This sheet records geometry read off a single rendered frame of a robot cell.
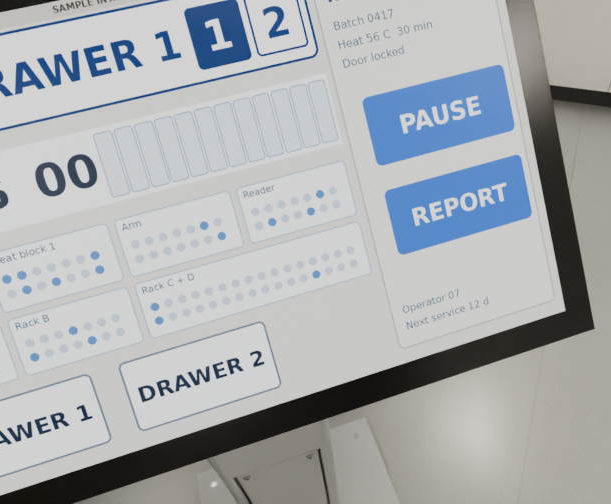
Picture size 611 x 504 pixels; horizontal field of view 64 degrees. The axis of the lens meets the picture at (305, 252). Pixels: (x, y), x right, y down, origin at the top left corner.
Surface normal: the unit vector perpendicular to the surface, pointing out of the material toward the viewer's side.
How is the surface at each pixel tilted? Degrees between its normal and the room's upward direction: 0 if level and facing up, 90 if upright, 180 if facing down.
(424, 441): 0
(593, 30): 90
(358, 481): 5
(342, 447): 6
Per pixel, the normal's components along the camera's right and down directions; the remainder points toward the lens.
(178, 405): 0.16, 0.10
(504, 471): -0.09, -0.67
